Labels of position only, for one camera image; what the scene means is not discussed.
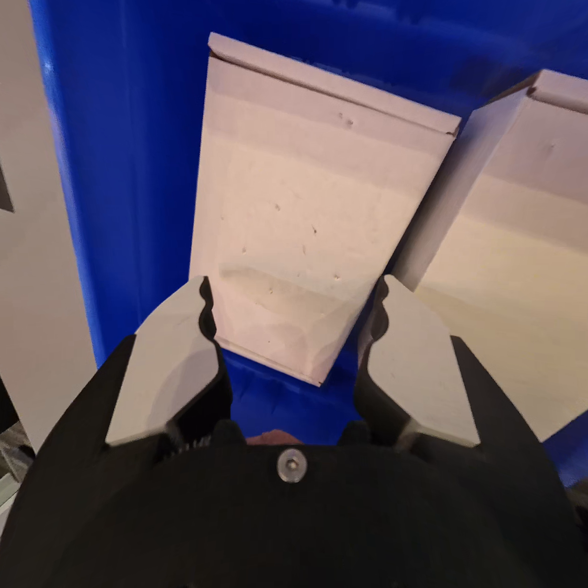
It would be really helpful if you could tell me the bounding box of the white cardboard box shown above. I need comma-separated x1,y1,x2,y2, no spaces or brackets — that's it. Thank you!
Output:
358,69,588,444
188,32,461,386

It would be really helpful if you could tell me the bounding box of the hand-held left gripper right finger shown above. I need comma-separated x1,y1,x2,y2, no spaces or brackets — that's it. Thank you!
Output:
353,274,481,450

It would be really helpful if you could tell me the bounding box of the blue plastic bin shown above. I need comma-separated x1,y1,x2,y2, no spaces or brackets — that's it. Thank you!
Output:
28,0,588,488

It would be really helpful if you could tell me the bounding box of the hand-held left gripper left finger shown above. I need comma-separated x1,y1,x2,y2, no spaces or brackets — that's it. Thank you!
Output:
105,276,233,454

